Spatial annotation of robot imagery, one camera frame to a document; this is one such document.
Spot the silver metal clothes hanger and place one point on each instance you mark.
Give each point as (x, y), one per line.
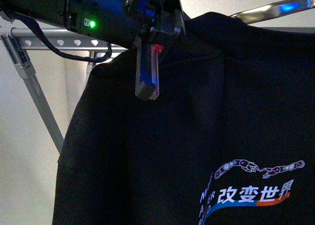
(274, 10)

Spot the grey metal drying rack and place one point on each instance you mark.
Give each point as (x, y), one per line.
(17, 41)

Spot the black printed t-shirt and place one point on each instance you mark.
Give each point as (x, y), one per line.
(229, 141)

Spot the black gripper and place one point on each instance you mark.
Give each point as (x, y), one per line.
(161, 22)

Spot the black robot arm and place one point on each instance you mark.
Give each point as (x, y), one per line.
(105, 20)

